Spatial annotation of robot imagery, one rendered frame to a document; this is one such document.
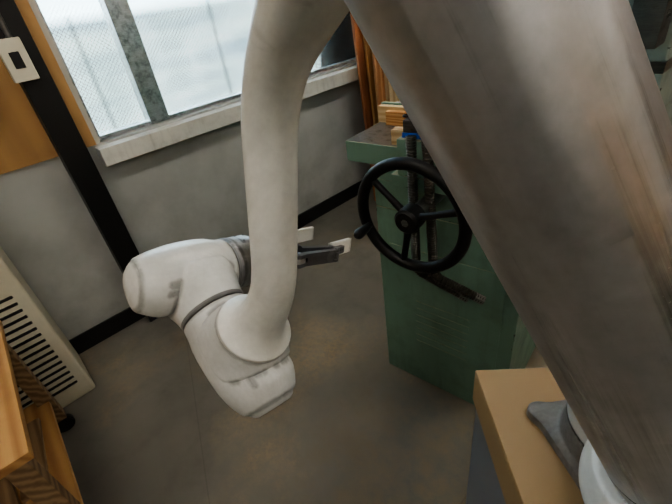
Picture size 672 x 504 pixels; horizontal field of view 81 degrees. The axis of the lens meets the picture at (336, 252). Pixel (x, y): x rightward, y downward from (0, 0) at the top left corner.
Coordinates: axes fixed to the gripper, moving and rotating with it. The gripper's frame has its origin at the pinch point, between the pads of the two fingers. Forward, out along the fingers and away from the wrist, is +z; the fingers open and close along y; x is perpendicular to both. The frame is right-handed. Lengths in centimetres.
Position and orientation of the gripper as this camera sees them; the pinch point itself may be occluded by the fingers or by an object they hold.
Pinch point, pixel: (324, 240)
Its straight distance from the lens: 85.7
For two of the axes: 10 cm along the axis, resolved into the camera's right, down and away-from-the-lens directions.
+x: -0.9, 9.5, 3.1
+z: 6.2, -1.9, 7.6
